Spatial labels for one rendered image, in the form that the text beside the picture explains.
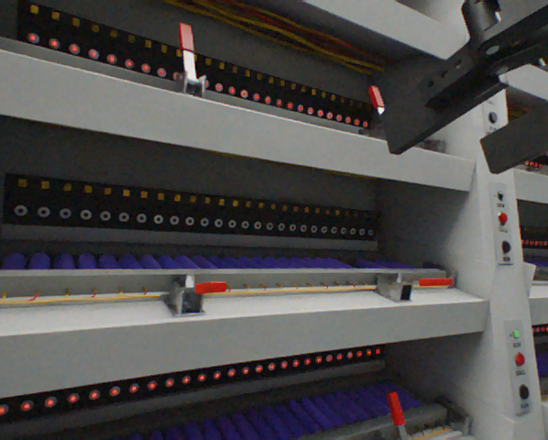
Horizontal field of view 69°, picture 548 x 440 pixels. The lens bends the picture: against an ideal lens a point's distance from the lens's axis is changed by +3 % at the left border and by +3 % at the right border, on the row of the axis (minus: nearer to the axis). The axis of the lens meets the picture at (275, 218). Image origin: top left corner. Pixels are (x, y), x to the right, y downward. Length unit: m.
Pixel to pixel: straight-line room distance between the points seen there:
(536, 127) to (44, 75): 0.36
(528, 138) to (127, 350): 0.33
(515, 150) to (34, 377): 0.37
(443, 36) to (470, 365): 0.48
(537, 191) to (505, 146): 0.47
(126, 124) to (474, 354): 0.54
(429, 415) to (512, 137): 0.43
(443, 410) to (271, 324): 0.35
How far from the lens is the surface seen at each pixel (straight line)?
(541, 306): 0.75
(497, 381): 0.65
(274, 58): 0.72
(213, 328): 0.36
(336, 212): 0.64
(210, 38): 0.67
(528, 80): 0.87
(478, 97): 0.23
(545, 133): 0.32
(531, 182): 0.78
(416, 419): 0.63
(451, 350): 0.68
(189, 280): 0.36
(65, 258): 0.44
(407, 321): 0.51
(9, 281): 0.37
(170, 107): 0.38
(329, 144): 0.45
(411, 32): 0.64
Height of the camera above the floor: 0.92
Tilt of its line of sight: 9 degrees up
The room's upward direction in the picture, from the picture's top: 1 degrees counter-clockwise
